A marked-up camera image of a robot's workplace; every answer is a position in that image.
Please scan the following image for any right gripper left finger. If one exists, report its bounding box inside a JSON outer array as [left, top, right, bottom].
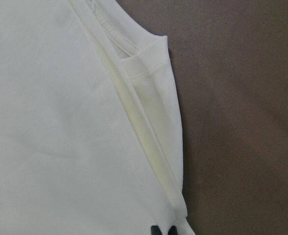
[[151, 225, 162, 235]]

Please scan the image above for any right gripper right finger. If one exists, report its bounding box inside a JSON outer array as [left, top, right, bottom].
[[168, 225, 177, 235]]

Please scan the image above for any white long-sleeve printed shirt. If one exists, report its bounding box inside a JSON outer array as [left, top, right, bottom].
[[0, 0, 193, 235]]

